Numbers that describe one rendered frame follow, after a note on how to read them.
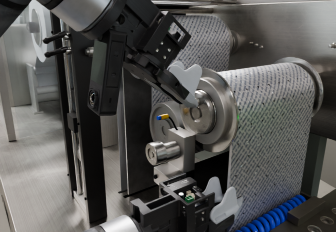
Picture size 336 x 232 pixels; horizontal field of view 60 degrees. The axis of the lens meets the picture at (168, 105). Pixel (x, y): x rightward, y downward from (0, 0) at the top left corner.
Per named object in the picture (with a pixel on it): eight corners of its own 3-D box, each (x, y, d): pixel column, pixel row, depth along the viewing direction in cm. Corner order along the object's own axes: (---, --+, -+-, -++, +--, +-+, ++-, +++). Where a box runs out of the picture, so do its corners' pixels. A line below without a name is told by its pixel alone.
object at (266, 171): (223, 239, 53) (229, 146, 48) (297, 195, 66) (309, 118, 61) (225, 240, 53) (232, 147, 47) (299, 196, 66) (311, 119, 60)
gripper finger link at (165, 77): (196, 93, 41) (153, 56, 36) (190, 102, 41) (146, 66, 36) (177, 87, 45) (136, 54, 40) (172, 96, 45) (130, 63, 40)
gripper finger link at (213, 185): (240, 172, 51) (201, 190, 46) (238, 202, 53) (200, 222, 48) (227, 166, 54) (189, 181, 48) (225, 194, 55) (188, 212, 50)
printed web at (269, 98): (128, 194, 86) (119, 15, 72) (189, 171, 99) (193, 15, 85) (222, 289, 56) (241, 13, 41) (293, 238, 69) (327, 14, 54)
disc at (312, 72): (258, 113, 72) (264, 53, 68) (259, 113, 73) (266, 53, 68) (316, 133, 61) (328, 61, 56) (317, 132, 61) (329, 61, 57)
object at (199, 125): (180, 123, 54) (184, 84, 51) (188, 121, 55) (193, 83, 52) (207, 142, 48) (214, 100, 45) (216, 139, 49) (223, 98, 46)
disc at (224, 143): (178, 136, 59) (179, 62, 54) (180, 135, 59) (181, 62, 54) (233, 166, 47) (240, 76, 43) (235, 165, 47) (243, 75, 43)
